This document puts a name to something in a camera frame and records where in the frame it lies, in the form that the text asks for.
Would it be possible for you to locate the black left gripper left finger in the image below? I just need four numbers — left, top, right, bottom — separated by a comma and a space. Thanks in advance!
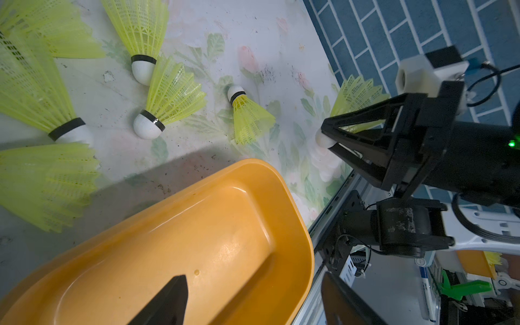
128, 275, 188, 325

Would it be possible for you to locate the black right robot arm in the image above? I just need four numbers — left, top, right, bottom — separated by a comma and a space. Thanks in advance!
321, 81, 519, 208

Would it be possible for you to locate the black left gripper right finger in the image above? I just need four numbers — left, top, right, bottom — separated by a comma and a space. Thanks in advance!
321, 272, 387, 325

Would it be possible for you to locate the orange plastic storage box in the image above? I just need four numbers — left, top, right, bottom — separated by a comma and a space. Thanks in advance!
1, 158, 315, 324

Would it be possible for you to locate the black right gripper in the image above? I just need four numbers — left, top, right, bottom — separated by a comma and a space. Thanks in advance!
320, 81, 465, 195

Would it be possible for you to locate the yellow-green shuttlecock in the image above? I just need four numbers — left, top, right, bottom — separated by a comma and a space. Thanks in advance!
134, 56, 207, 140
1, 1, 105, 59
227, 85, 276, 145
1, 143, 100, 233
102, 0, 169, 86
1, 31, 94, 147
315, 75, 391, 149

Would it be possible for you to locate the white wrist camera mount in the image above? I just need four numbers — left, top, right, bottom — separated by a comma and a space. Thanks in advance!
395, 45, 469, 98

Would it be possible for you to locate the black robot base joint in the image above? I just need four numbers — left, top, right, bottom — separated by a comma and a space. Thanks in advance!
315, 190, 455, 275

